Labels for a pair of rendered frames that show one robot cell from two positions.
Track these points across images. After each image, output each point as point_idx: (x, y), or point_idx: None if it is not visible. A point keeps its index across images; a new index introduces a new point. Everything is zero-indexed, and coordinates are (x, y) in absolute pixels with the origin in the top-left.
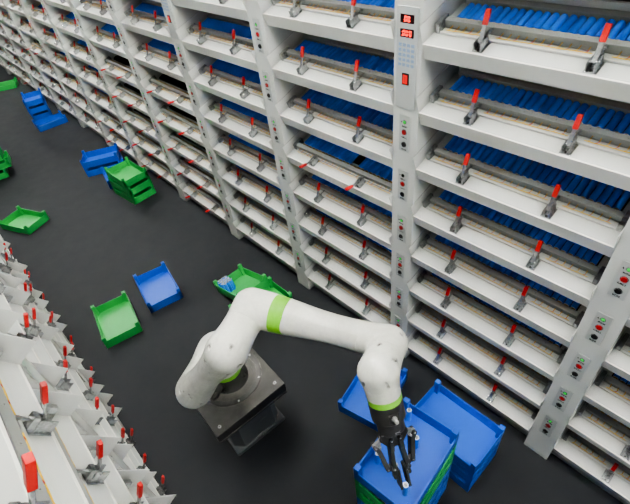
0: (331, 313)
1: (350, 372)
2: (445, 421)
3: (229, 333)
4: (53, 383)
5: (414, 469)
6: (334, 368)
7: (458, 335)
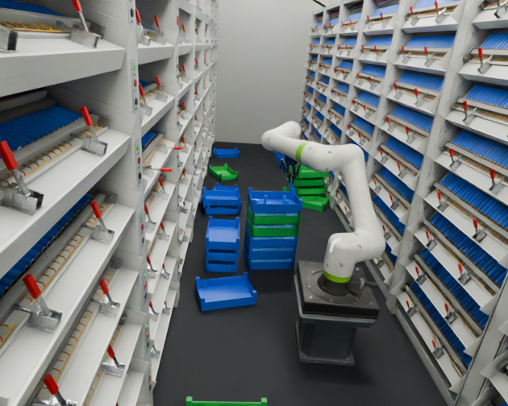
0: (286, 139)
1: (222, 315)
2: (222, 239)
3: (346, 144)
4: (445, 115)
5: (274, 202)
6: (228, 325)
7: None
